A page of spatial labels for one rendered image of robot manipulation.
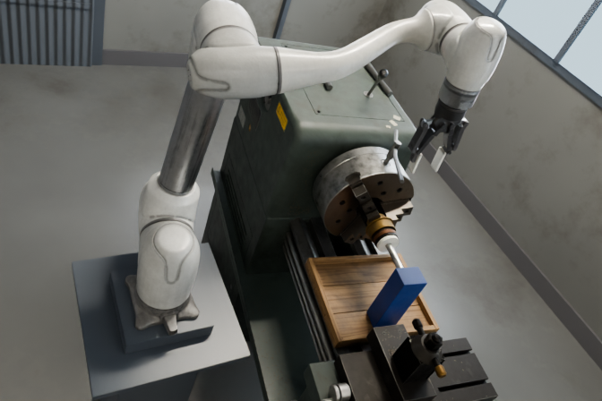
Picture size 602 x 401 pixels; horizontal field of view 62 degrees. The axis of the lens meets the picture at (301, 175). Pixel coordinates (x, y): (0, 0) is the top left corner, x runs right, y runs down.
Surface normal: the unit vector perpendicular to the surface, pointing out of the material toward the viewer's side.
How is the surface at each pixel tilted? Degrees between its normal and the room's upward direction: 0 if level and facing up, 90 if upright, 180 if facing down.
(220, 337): 0
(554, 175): 90
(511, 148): 90
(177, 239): 6
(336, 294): 0
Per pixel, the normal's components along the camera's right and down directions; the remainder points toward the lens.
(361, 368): 0.29, -0.72
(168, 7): 0.40, 0.69
